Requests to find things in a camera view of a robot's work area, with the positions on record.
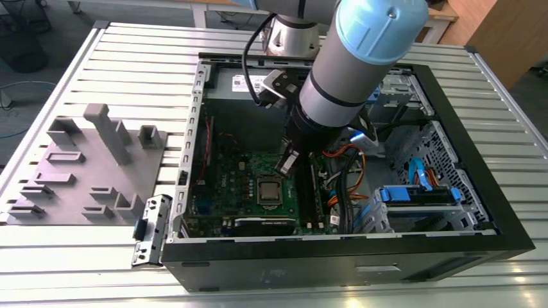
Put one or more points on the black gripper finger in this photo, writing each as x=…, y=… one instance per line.
x=286, y=163

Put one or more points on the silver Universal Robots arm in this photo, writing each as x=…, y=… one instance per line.
x=337, y=90

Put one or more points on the black RAM slot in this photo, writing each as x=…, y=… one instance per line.
x=313, y=192
x=304, y=192

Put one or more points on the green motherboard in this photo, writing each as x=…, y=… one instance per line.
x=240, y=192

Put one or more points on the grey power supply unit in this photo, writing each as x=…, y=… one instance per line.
x=240, y=112

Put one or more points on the blue drive bay latch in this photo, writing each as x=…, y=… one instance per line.
x=376, y=96

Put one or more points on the black graphics card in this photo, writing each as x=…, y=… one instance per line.
x=262, y=226

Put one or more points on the silver drive cage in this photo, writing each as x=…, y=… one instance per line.
x=393, y=110

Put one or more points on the black open PC case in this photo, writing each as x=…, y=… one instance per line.
x=298, y=256

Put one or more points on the hard disk in blue carrier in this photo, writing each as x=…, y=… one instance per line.
x=428, y=196

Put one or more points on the silver disk bay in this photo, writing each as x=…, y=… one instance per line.
x=418, y=210

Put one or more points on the grey parts rack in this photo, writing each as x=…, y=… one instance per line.
x=98, y=179

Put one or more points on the brown wooden cabinet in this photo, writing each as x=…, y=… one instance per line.
x=505, y=38

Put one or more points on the black bin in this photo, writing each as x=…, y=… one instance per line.
x=25, y=54

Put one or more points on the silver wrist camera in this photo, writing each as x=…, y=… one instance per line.
x=277, y=81
x=364, y=141

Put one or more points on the silver slot bracket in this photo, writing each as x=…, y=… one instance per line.
x=156, y=224

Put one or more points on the wooden desk white frame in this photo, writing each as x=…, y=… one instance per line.
x=445, y=16

